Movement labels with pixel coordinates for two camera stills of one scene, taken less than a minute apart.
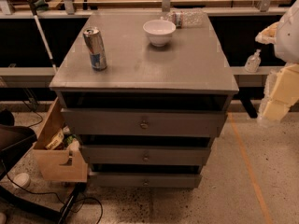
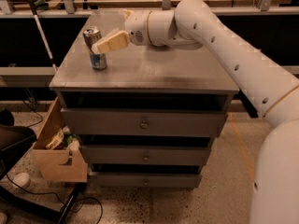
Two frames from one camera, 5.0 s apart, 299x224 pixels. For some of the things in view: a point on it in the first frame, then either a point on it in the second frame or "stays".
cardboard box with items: x=50 y=161 stays
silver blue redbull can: x=94 y=44 stays
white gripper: x=288 y=37 -> x=137 y=26
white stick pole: x=36 y=20 stays
